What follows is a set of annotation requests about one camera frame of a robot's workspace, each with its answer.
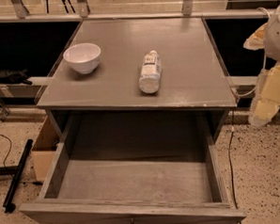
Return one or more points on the white ceramic bowl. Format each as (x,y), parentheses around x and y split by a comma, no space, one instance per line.
(83,57)

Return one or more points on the black cloth on rail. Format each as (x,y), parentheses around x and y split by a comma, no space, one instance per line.
(14,77)

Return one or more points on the black metal stand bar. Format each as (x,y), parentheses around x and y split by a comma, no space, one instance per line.
(15,172)

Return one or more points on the aluminium frame rail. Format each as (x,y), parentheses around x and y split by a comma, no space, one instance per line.
(18,11)

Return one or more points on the grey wooden cabinet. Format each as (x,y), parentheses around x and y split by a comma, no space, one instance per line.
(192,76)

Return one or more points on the open grey top drawer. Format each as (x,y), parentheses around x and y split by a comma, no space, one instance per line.
(156,167)

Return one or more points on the brown cardboard box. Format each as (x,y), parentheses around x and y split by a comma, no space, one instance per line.
(42,153)

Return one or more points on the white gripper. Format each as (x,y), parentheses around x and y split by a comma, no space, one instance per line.
(277,39)

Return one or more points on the blue plastic water bottle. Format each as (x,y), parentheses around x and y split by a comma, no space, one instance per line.
(150,76)

